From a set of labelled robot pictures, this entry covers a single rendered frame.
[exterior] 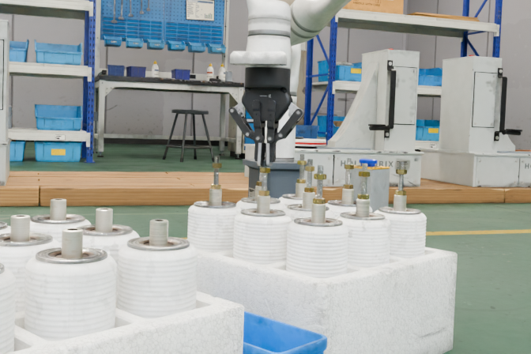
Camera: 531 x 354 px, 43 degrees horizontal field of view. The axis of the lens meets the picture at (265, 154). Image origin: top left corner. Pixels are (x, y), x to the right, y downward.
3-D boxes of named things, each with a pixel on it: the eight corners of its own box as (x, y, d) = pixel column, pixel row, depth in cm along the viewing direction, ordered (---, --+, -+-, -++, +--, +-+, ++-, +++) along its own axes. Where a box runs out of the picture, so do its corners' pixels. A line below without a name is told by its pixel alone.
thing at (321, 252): (356, 343, 104) (361, 226, 103) (303, 351, 100) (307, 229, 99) (322, 325, 113) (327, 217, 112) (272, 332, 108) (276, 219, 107)
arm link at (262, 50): (227, 64, 106) (228, 24, 106) (247, 69, 117) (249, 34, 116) (284, 65, 104) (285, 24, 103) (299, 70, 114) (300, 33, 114)
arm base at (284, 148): (254, 159, 181) (257, 95, 180) (287, 160, 184) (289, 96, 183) (265, 162, 172) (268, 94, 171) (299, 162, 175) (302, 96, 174)
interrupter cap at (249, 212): (291, 218, 111) (291, 214, 111) (247, 219, 108) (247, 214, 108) (276, 212, 118) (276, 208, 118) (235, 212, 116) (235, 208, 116)
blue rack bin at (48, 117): (34, 128, 593) (34, 104, 592) (79, 129, 606) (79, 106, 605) (34, 129, 546) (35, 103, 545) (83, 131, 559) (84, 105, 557)
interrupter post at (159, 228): (144, 246, 83) (144, 220, 82) (160, 244, 84) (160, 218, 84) (156, 250, 81) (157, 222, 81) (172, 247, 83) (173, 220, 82)
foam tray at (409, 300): (150, 341, 122) (152, 242, 121) (291, 304, 151) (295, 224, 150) (319, 411, 96) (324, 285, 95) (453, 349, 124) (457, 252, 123)
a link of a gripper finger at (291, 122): (298, 107, 110) (273, 132, 111) (306, 114, 109) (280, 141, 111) (301, 107, 112) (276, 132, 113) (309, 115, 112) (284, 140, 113)
